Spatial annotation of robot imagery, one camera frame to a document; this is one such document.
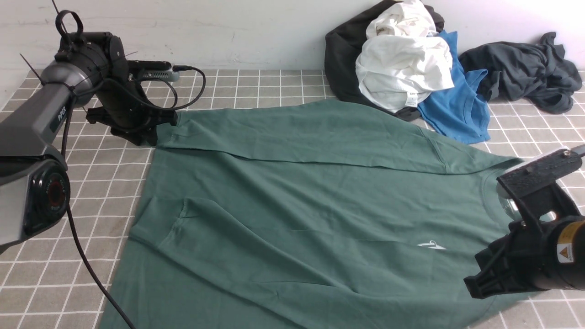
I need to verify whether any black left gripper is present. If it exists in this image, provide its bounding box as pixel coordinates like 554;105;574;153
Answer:
86;59;178;146

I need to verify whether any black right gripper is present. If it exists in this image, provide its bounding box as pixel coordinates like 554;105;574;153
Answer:
463;183;585;299

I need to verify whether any green long-sleeve top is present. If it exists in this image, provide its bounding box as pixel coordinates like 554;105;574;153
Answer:
110;100;532;329

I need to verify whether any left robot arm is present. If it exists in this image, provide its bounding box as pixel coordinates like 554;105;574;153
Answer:
0;32;180;251

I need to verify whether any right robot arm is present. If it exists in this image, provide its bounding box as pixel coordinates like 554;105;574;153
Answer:
464;184;584;299

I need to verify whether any blue t-shirt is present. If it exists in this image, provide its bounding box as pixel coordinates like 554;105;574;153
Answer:
418;31;490;144

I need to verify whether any dark grey crumpled garment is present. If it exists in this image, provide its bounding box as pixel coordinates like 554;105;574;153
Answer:
459;32;582;114

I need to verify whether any black garment under pile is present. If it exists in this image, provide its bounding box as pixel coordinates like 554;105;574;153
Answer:
324;0;444;122

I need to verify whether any white crumpled garment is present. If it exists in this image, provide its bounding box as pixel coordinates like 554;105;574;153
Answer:
356;0;455;112

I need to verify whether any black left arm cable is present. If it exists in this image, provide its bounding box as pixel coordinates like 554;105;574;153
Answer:
61;66;206;329

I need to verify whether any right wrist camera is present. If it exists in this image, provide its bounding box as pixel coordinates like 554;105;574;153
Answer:
496;144;585;199

